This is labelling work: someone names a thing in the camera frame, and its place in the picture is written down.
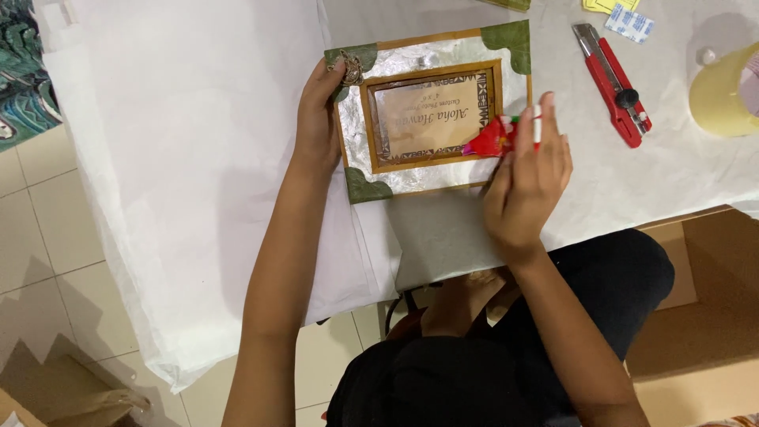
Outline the person's left hand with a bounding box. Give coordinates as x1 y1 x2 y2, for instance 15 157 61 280
295 57 348 179

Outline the person's right hand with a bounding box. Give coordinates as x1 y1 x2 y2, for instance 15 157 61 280
481 92 574 265

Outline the red flower ornament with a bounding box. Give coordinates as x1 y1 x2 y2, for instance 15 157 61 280
461 105 543 159

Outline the shell and bamboo photo frame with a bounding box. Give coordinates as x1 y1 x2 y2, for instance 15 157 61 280
324 19 532 205

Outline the red box cutter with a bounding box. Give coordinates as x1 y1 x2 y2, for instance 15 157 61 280
572 23 653 149

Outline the white wrapping paper sheet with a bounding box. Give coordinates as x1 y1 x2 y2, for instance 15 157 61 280
32 0 759 393

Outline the dark wooden chair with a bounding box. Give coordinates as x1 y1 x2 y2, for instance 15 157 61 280
384 283 442 340

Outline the green leaf covered item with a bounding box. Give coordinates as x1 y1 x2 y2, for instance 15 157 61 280
476 0 532 13

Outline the white blue printed packet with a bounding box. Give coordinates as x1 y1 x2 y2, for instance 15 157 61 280
604 3 656 45

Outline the yellow paper note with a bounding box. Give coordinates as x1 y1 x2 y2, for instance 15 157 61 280
582 0 642 15

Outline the person's black clothing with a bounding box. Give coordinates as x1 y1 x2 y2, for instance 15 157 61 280
325 228 676 427

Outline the clear packing tape roll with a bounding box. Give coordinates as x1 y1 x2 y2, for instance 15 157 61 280
688 42 759 138

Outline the open cardboard box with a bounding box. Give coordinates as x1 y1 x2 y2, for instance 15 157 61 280
624 204 759 427

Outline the green patterned rug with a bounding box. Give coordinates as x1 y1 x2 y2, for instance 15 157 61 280
0 0 64 153

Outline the flattened cardboard box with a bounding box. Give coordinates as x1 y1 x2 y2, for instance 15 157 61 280
0 338 153 427

